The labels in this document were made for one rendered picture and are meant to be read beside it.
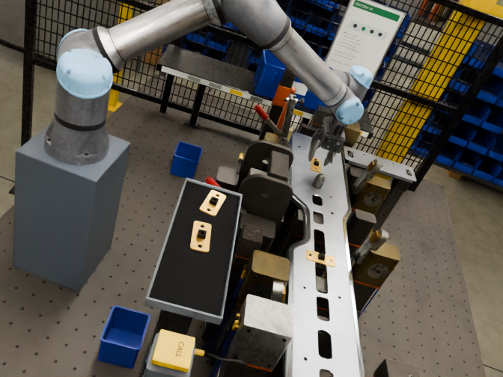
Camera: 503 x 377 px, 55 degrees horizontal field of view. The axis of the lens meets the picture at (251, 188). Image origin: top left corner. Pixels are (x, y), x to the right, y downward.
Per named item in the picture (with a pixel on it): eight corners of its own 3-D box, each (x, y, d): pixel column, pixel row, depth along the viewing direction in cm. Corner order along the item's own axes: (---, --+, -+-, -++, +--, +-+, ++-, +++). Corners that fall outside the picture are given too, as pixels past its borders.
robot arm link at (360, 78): (345, 61, 145) (368, 66, 148) (330, 93, 151) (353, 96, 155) (355, 74, 139) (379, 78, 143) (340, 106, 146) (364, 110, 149)
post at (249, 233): (218, 342, 136) (262, 243, 113) (200, 337, 135) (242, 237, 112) (220, 328, 140) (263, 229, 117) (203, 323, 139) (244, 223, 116)
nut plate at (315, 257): (334, 257, 132) (336, 254, 132) (335, 268, 129) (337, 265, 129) (305, 249, 131) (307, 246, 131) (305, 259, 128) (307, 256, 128)
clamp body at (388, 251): (356, 339, 153) (411, 265, 133) (322, 329, 152) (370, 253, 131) (355, 322, 158) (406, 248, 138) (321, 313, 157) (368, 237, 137)
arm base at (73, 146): (31, 149, 114) (32, 114, 108) (64, 122, 126) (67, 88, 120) (90, 173, 114) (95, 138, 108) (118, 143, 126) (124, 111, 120)
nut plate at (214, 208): (214, 217, 106) (215, 212, 105) (198, 209, 106) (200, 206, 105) (226, 197, 112) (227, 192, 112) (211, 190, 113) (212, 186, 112)
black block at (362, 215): (346, 286, 170) (385, 227, 153) (320, 279, 169) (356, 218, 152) (346, 275, 175) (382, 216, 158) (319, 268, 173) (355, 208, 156)
